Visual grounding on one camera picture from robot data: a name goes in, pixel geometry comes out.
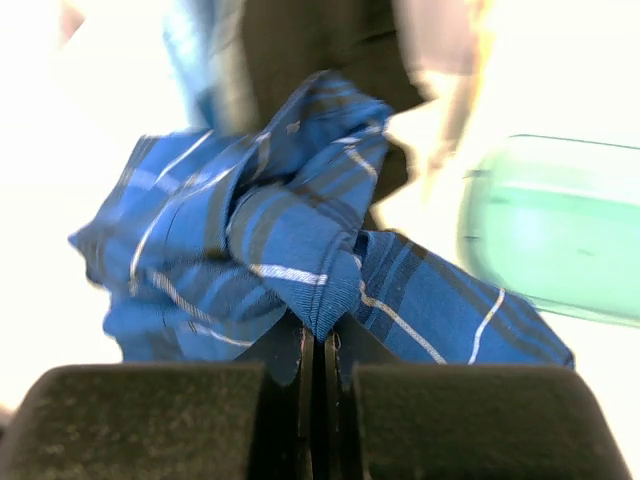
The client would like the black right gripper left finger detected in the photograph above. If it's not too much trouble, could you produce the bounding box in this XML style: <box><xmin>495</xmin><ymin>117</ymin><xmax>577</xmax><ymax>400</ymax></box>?
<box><xmin>1</xmin><ymin>315</ymin><xmax>314</xmax><ymax>479</ymax></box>

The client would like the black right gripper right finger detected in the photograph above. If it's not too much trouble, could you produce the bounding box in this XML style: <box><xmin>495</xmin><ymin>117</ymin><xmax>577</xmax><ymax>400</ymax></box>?
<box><xmin>324</xmin><ymin>318</ymin><xmax>630</xmax><ymax>479</ymax></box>

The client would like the blue plaid shirt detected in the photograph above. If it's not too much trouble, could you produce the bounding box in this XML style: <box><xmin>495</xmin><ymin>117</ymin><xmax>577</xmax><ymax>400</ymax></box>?
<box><xmin>70</xmin><ymin>71</ymin><xmax>575</xmax><ymax>368</ymax></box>

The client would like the black shirt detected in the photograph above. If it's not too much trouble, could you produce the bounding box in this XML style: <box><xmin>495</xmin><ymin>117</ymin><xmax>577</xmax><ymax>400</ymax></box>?
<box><xmin>239</xmin><ymin>0</ymin><xmax>431</xmax><ymax>206</ymax></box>

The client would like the light blue shirt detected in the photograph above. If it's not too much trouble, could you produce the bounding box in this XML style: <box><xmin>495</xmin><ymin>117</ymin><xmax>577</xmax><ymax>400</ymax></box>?
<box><xmin>163</xmin><ymin>1</ymin><xmax>257</xmax><ymax>135</ymax></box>

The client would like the teal transparent plastic tray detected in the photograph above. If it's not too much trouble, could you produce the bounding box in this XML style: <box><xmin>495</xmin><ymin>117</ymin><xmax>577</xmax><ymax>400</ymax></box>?
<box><xmin>457</xmin><ymin>134</ymin><xmax>639</xmax><ymax>327</ymax></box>

